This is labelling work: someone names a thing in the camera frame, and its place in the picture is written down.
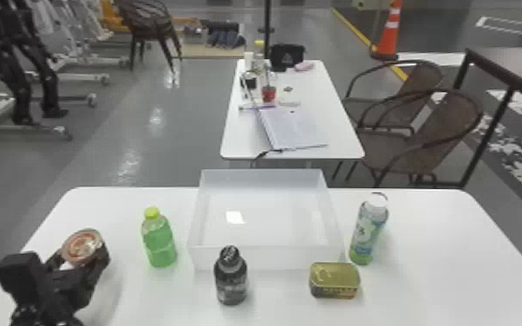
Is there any black bottle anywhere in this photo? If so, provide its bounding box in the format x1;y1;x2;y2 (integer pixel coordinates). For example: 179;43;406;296
212;244;249;306

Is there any orange cone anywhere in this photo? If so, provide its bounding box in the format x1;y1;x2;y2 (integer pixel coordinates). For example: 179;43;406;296
369;0;403;62

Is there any brown wicker chair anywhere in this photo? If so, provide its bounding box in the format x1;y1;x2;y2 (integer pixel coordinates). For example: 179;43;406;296
114;0;184;73
331;88;485;188
342;59;445;129

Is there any yellow can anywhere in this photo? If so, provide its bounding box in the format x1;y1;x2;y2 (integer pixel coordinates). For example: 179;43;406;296
308;261;362;301

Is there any black post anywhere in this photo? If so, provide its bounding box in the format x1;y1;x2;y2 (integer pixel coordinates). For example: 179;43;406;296
258;0;276;47

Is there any white side table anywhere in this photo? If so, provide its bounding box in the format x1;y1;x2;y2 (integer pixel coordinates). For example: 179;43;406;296
219;58;366;170

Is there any black bag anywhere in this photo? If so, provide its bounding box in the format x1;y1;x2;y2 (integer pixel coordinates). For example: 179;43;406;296
268;42;307;73

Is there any green and white bottle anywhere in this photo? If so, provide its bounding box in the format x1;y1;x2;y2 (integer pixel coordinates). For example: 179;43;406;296
348;191;390;267

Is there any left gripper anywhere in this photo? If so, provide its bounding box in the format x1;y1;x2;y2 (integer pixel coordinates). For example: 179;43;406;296
43;254;111;316

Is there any red-lidded can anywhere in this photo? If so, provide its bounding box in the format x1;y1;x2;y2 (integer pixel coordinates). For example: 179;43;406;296
60;227;108;270

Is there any white notebook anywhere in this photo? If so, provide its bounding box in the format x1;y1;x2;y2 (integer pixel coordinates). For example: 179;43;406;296
256;106;330;152

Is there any dark side table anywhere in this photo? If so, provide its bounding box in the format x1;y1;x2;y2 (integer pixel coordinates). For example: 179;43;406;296
452;46;522;189

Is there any clear box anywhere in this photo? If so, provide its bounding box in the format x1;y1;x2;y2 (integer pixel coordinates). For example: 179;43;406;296
186;168;347;272

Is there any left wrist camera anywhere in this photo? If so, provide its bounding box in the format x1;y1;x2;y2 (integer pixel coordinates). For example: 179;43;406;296
0;251;48;299

